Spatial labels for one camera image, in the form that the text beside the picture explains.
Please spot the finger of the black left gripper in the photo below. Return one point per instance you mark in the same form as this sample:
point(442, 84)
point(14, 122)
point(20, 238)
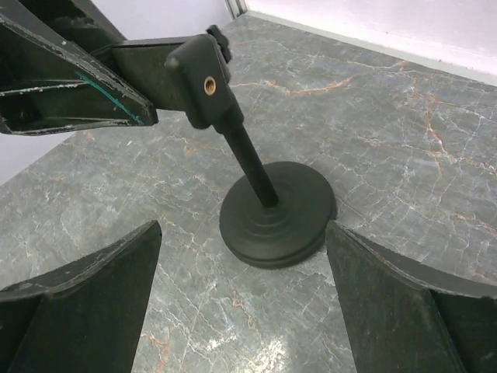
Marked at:
point(92, 11)
point(58, 74)

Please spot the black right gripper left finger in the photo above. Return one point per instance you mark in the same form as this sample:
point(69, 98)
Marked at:
point(86, 316)

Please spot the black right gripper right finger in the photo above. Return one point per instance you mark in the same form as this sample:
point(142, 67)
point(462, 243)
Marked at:
point(403, 316)

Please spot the black phone stand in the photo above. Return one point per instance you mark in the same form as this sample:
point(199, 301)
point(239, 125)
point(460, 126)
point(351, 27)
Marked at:
point(275, 216)

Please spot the aluminium frame post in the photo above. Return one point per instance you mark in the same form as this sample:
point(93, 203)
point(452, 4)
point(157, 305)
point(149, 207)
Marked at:
point(236, 8)

